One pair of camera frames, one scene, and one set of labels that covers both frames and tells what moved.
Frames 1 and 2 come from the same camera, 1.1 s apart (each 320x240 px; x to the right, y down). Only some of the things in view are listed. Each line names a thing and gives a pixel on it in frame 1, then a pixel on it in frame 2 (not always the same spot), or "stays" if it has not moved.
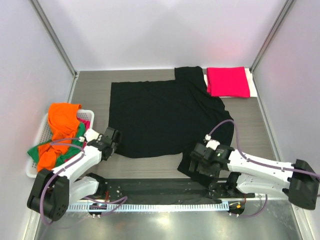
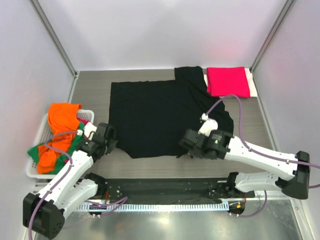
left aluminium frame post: [54, 37] stays
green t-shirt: [72, 150] stays
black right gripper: [211, 173] → [193, 153]
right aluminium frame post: [271, 35] stays
